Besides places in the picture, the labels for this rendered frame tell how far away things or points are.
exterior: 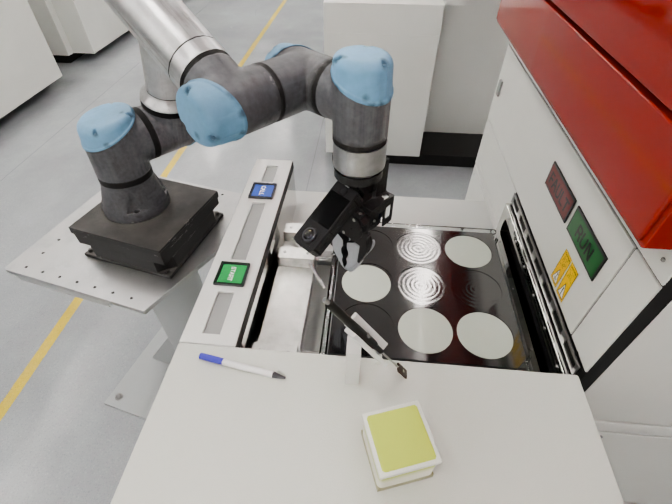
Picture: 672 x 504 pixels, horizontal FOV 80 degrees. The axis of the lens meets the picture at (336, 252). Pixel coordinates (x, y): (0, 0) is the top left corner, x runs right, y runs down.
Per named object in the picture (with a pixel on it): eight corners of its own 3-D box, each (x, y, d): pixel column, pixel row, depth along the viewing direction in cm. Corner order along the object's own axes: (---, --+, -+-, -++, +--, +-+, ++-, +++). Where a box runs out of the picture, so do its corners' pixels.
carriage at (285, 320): (321, 240, 98) (320, 231, 96) (297, 378, 72) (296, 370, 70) (288, 237, 98) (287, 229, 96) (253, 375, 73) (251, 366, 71)
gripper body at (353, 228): (392, 224, 67) (400, 161, 59) (359, 250, 63) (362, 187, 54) (357, 204, 71) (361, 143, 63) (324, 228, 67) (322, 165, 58)
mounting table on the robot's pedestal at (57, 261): (32, 302, 105) (2, 268, 95) (141, 202, 134) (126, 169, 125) (181, 350, 95) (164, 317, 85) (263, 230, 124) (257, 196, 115)
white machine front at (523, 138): (482, 162, 128) (524, 23, 99) (560, 417, 70) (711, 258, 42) (472, 162, 128) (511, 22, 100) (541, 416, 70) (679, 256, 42)
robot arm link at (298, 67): (235, 50, 52) (293, 73, 47) (298, 33, 58) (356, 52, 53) (243, 109, 57) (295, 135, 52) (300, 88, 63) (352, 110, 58)
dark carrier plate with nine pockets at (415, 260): (491, 235, 93) (492, 233, 92) (528, 371, 68) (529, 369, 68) (343, 226, 95) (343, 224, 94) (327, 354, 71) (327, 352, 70)
